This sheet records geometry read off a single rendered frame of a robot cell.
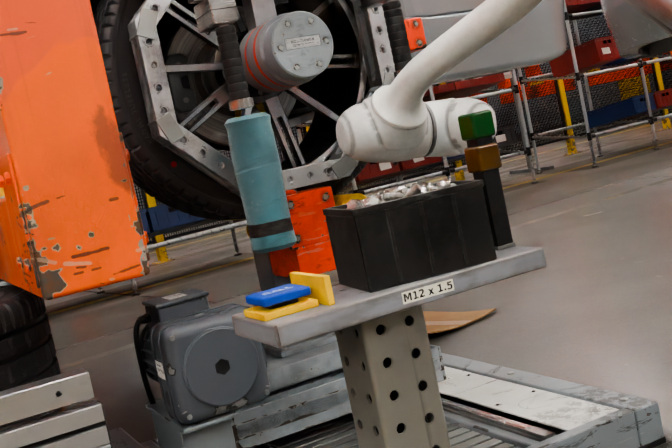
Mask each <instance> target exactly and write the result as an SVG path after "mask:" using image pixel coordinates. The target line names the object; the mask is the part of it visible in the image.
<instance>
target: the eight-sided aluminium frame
mask: <svg viewBox="0 0 672 448"><path fill-rule="evenodd" d="M172 1H173V0H145V1H144V2H143V3H142V5H141V6H140V8H139V9H138V11H137V12H136V13H135V14H134V16H133V18H132V20H131V21H130V23H129V24H128V31H129V36H130V38H129V41H130V42H131V45H132V49H133V54H134V58H135V63H136V68H137V72H138V77H139V81H140V86H141V90H142V95H143V99H144V104H145V108H146V113H147V117H148V122H149V123H148V126H149V127H150V131H151V135H152V138H153V139H154V140H156V141H157V142H159V143H160V144H161V145H162V146H163V147H166V148H168V149H169V150H171V151H172V152H174V153H175V154H177V155H178V156H180V157H181V158H183V159H184V160H186V161H187V162H188V163H190V164H191V165H193V166H194V167H196V168H197V169H199V170H200V171H202V172H203V173H205V174H206V175H208V176H209V177H211V178H212V179H214V180H215V181H217V182H218V183H220V184H221V185H223V186H224V187H226V188H227V189H229V190H230V191H231V193H234V194H236V195H237V196H239V197H240V198H241V196H240V192H239V188H238V184H237V180H236V176H235V172H234V167H233V162H232V160H230V159H229V158H227V157H226V156H224V155H223V154H222V153H220V152H219V151H217V150H216V149H214V148H213V147H211V146H210V145H208V144H207V143H206V142H204V141H203V140H201V139H200V138H198V137H197V136H195V135H194V134H192V133H191V132H190V131H188V130H187V129H185V128H184V127H182V126H181V125H179V124H178V123H177V119H176V114H175V110H174V105H173V101H172V96H171V92H170V87H169V82H168V78H167V73H166V69H165V64H164V60H163V55H162V50H161V46H160V41H159V37H158V32H157V28H156V25H157V24H158V22H159V21H160V19H161V18H162V16H163V15H164V13H165V12H166V10H167V9H168V7H169V6H170V4H171V3H172ZM350 1H352V3H353V8H354V12H355V17H356V22H357V27H358V32H359V37H360V42H361V46H362V51H363V56H364V61H365V66H366V71H367V76H368V81H369V85H370V89H369V91H368V93H367V94H366V96H365V98H364V100H365V99H367V98H369V97H370V96H372V95H373V94H374V92H375V91H376V90H377V89H378V88H380V87H382V86H385V85H391V83H392V82H393V81H394V79H395V78H394V73H393V72H395V67H394V65H395V64H394V63H393V56H392V53H391V48H390V41H389V38H388V33H387V26H386V23H385V18H384V11H383V9H382V7H375V8H368V9H362V6H361V2H360V0H350ZM378 30H379V31H378ZM382 50H383V51H382ZM364 100H363V101H364ZM363 101H362V103H363ZM358 162H359V160H356V159H353V158H351V157H349V156H348V155H347V154H346V153H345V152H343V151H342V150H341V148H340V146H339V144H337V146H336V148H335V150H334V151H333V153H332V155H331V157H330V158H329V160H328V161H323V162H319V163H314V164H310V165H305V166H301V167H296V168H291V169H287V170H282V173H283V179H284V185H285V191H286V190H291V189H295V188H300V187H304V186H308V185H313V184H317V183H321V182H326V181H330V180H338V179H341V178H343V177H347V176H350V175H351V174H352V172H353V170H354V169H355V167H356V166H358Z"/></svg>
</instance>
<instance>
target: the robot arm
mask: <svg viewBox="0 0 672 448"><path fill-rule="evenodd" d="M541 1H542V0H485V1H484V2H483V3H482V4H480V5H479V6H478V7H477V8H475V9H474V10H473V11H472V12H470V13H469V14H468V15H466V16H465V17H464V18H463V19H461V20H460V21H459V22H458V23H456V24H455V25H454V26H453V27H451V28H450V29H449V30H447V31H446V32H445V33H444V34H442V35H441V36H440V37H439V38H437V39H436V40H435V41H433V42H432V43H431V44H430V45H428V46H427V47H426V48H425V49H423V50H422V51H421V52H420V53H419V54H418V55H416V56H415V57H414V58H413V59H412V60H411V61H410V62H409V63H408V64H407V65H406V66H405V67H404V68H403V69H402V70H401V72H400V73H399V74H398V75H397V77H396V78H395V79H394V81H393V82H392V83H391V85H385V86H382V87H380V88H378V89H377V90H376V91H375V92H374V94H373V95H372V96H370V97H369V98H367V99H365V100H364V101H363V103H361V104H356V105H353V106H352V107H350V108H348V109H347V110H345V111H344V112H343V113H342V114H341V115H340V117H339V119H338V121H337V124H336V137H337V141H338V144H339V146H340V148H341V150H342V151H343V152H345V153H346V154H347V155H348V156H349V157H351V158H353V159H356V160H359V161H364V162H373V163H387V162H392V163H393V164H394V165H397V164H398V162H400V161H407V160H411V159H414V158H420V157H452V156H457V155H463V154H465V153H464V149H465V148H467V142H466V141H463V140H462V138H461V133H460V128H459V123H458V116H460V115H464V114H468V113H473V112H478V111H483V110H491V112H492V116H493V122H494V127H495V135H496V132H497V124H496V116H495V112H494V110H493V108H492V107H491V106H490V105H489V104H487V103H485V102H483V101H481V100H478V99H473V98H457V99H455V98H448V99H443V100H436V101H429V102H423V100H422V99H423V96H424V94H425V93H426V91H427V90H428V88H429V87H430V86H431V85H432V84H433V83H434V82H435V81H436V80H437V79H438V78H440V77H441V76H442V75H443V74H445V73H446V72H448V71H449V70H450V69H452V68H453V67H455V66H456V65H457V64H459V63H460V62H462V61H463V60H464V59H466V58H467V57H469V56H470V55H472V54H473V53H474V52H476V51H477V50H479V49H480V48H481V47H483V46H484V45H486V44H487V43H489V42H490V41H491V40H493V39H494V38H496V37H497V36H499V35H500V34H501V33H503V32H504V31H506V30H507V29H508V28H510V27H511V26H513V25H514V24H515V23H517V22H518V21H519V20H521V19H522V18H523V17H524V16H526V15H527V14H528V13H529V12H530V11H531V10H533V9H534V8H535V7H536V6H537V5H538V4H539V3H540V2H541ZM625 1H626V2H627V3H629V4H630V5H631V6H632V7H634V8H635V9H636V10H638V11H639V12H640V13H642V14H643V15H644V16H646V17H647V18H648V19H650V20H651V21H652V22H654V23H655V24H656V25H658V26H659V27H660V28H662V29H663V30H664V31H665V32H667V33H668V34H669V35H671V36H672V0H625ZM495 135H493V136H492V138H494V137H495Z"/></svg>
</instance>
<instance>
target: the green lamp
mask: <svg viewBox="0 0 672 448"><path fill-rule="evenodd" d="M458 123H459V128H460V133H461V138H462V140H463V141H469V140H476V139H481V138H485V137H489V136H493V135H495V127H494V122H493V116H492V112H491V110H483V111H478V112H473V113H468V114H464V115H460V116H458Z"/></svg>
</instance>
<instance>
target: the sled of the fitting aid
mask: <svg viewBox="0 0 672 448"><path fill-rule="evenodd" d="M430 348H431V352H432V357H433V362H434V367H435V372H436V377H437V382H441V381H444V380H446V379H447V378H446V374H445V369H444V364H443V359H442V354H441V349H440V346H435V345H431V344H430ZM231 412H233V413H235V417H234V418H231V419H230V420H231V425H232V429H233V434H234V438H235V443H236V448H252V447H255V446H258V445H261V444H264V443H267V442H270V441H272V440H275V439H278V438H281V437H284V436H287V435H289V434H292V433H295V432H298V431H301V430H304V429H307V428H309V427H312V426H315V425H318V424H321V423H324V422H327V421H329V420H332V419H335V418H338V417H341V416H344V415H347V414H349V413H352V410H351V405H350V400H349V396H348V391H347V386H346V381H345V377H344V372H343V368H342V369H339V370H336V371H333V372H330V373H327V374H324V375H321V376H318V377H314V378H311V379H308V380H305V381H302V382H299V383H296V384H293V385H290V386H287V387H284V388H281V389H278V390H275V391H272V392H270V395H269V396H268V397H266V398H265V399H264V400H262V401H260V402H257V403H254V404H251V405H248V406H245V407H242V408H239V409H236V410H233V411H231Z"/></svg>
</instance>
